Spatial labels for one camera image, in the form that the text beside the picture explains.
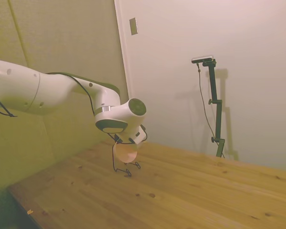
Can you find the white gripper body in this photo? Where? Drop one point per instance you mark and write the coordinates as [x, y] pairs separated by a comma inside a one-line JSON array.
[[139, 136]]

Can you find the pink bowl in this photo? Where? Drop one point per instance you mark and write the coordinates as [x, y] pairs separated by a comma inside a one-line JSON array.
[[126, 153]]

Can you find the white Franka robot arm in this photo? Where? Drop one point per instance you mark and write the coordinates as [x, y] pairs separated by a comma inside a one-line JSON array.
[[50, 90]]

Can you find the dark green camera stand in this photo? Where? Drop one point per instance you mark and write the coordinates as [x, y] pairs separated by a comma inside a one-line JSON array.
[[217, 105]]

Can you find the white door frame trim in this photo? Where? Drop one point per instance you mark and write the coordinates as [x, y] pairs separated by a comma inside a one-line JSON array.
[[124, 52]]

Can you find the grey exterior camera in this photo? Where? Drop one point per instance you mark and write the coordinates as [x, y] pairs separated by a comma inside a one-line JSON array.
[[202, 59]]

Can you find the grey wall plate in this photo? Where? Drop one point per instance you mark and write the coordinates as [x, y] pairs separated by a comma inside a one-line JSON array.
[[133, 26]]

